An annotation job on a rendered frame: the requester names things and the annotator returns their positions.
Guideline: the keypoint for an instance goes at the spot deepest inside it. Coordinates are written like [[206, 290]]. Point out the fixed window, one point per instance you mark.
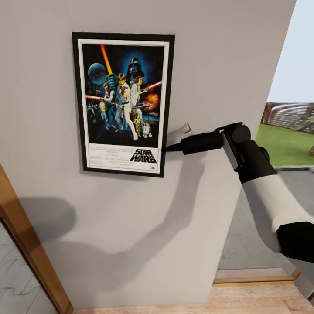
[[286, 131]]

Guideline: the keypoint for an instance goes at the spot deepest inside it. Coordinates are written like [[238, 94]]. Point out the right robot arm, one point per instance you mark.
[[281, 221]]

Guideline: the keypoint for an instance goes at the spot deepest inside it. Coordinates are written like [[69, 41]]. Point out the door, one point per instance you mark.
[[28, 282]]

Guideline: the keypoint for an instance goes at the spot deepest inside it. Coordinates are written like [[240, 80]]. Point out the poster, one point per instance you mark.
[[123, 84]]

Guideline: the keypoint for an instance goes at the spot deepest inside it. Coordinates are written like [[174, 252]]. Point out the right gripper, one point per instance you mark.
[[189, 145]]

